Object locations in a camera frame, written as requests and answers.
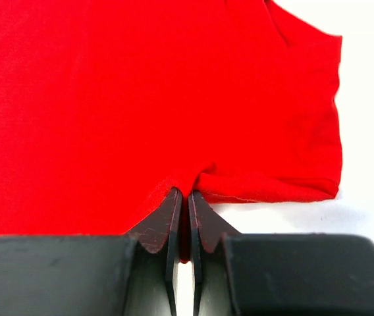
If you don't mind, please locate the red t-shirt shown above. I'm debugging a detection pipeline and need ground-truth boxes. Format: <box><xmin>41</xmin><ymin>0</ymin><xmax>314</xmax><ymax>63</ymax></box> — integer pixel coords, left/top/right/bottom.
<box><xmin>0</xmin><ymin>0</ymin><xmax>343</xmax><ymax>264</ymax></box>

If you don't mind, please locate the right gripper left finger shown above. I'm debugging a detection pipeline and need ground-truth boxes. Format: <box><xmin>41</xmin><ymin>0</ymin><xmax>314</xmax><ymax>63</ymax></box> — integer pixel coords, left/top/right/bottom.
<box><xmin>0</xmin><ymin>188</ymin><xmax>183</xmax><ymax>315</ymax></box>

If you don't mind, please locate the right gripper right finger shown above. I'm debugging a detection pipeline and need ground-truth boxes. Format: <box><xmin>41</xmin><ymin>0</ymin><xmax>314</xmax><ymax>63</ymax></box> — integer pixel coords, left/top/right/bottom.
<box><xmin>188</xmin><ymin>191</ymin><xmax>374</xmax><ymax>315</ymax></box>

